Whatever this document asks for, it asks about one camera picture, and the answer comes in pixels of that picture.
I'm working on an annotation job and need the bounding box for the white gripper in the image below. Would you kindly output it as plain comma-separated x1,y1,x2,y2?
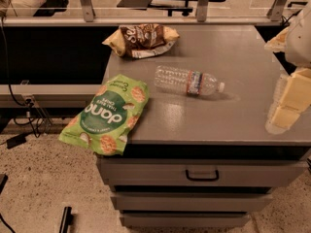
264,4,311,134

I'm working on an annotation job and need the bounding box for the clear plastic water bottle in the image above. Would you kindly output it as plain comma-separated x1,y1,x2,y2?
155,66,225,96

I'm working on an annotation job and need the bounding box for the grey drawer cabinet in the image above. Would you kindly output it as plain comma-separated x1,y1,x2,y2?
97,25,310,227

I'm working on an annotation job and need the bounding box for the brown yellow snack bag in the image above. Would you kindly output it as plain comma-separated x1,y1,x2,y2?
102,23,180,59

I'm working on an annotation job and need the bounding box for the green rice chips bag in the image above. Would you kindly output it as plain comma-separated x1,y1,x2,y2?
59,75,149,156

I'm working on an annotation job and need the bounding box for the black object on floor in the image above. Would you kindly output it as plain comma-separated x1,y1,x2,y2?
58,207,73,233

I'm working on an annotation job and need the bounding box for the glass partition with metal brackets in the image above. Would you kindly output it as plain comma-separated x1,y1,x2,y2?
4,0,310,25

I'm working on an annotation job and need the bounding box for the black power adapter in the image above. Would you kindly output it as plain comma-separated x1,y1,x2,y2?
6,133,26,150

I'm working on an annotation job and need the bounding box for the black drawer handle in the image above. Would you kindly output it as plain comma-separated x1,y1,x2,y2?
185,170,220,182

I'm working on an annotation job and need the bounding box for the black cable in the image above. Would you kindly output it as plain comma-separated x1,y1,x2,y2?
0,17,50,139

